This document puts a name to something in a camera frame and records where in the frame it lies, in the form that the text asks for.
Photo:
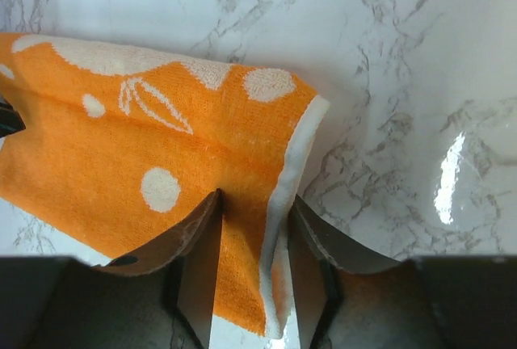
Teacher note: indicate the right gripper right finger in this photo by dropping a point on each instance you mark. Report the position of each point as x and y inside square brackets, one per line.
[319, 255]

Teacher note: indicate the cream orange-dotted towel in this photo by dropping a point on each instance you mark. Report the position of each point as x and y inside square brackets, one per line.
[123, 142]

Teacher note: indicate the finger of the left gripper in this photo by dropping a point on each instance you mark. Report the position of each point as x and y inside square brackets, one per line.
[10, 120]

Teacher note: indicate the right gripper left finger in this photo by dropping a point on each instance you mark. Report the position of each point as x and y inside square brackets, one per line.
[188, 253]

